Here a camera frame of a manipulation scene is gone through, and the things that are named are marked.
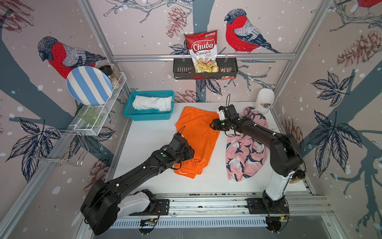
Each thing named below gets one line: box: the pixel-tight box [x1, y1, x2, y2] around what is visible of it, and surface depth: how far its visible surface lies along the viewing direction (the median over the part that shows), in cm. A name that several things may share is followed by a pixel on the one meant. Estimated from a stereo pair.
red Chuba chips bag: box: [183, 29, 219, 73], surface depth 83 cm
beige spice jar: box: [109, 63, 123, 91], surface depth 86 cm
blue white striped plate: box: [66, 65, 113, 107], surface depth 74 cm
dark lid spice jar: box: [99, 65, 115, 79], surface depth 81 cm
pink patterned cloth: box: [225, 106, 271, 182], surface depth 92 cm
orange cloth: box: [174, 106, 221, 179], surface depth 100 cm
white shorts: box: [132, 95, 173, 112], surface depth 116 cm
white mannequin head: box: [255, 88, 275, 115], surface depth 109 cm
